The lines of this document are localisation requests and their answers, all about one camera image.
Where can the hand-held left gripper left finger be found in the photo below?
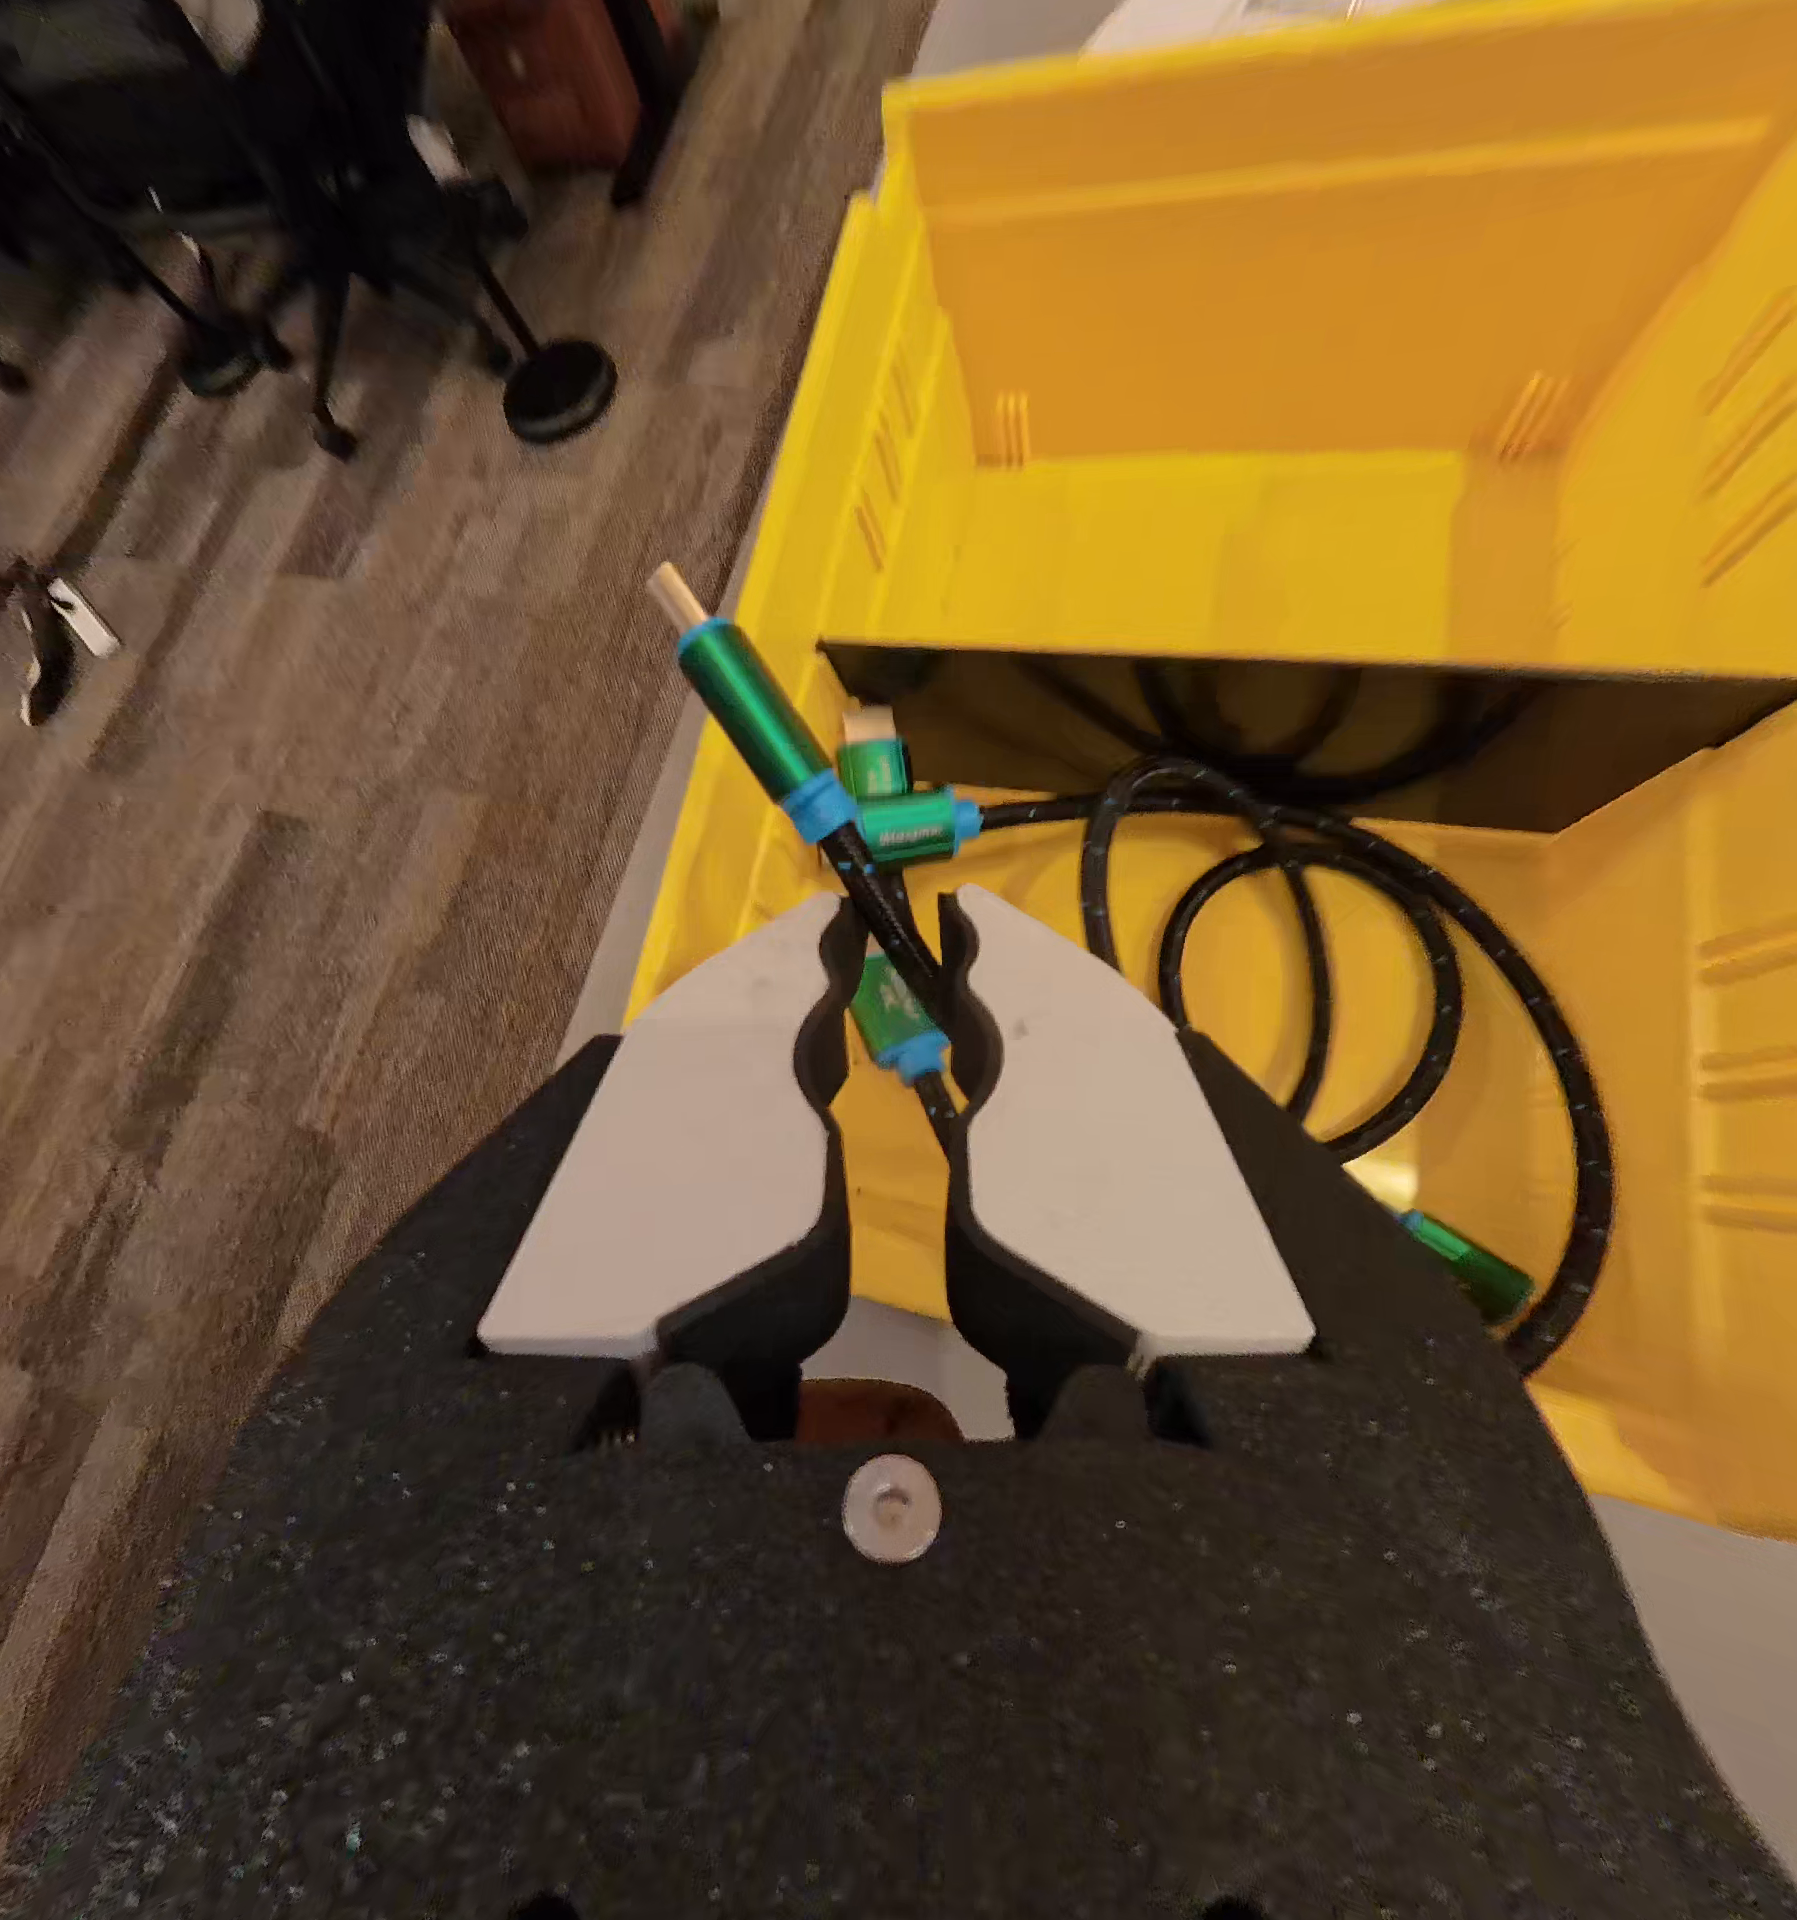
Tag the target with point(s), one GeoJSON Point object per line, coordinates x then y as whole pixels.
{"type": "Point", "coordinates": [673, 1169]}

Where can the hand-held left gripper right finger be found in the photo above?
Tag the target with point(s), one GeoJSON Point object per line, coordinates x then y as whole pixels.
{"type": "Point", "coordinates": [1122, 1184]}

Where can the yellow plastic storage bin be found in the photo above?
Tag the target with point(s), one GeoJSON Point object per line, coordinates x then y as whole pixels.
{"type": "Point", "coordinates": [1214, 523]}

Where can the black yellow-bin divider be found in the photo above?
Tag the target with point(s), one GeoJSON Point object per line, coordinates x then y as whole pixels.
{"type": "Point", "coordinates": [1663, 735]}

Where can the round black stand base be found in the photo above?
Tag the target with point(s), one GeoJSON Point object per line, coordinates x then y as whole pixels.
{"type": "Point", "coordinates": [562, 390]}

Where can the small black white floor object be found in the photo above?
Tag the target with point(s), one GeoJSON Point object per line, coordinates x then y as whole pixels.
{"type": "Point", "coordinates": [65, 621]}

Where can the black office chair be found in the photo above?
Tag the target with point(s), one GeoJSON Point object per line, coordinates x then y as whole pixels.
{"type": "Point", "coordinates": [315, 179]}

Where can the brown wooden cabinet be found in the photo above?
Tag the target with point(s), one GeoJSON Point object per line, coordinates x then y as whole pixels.
{"type": "Point", "coordinates": [568, 75]}

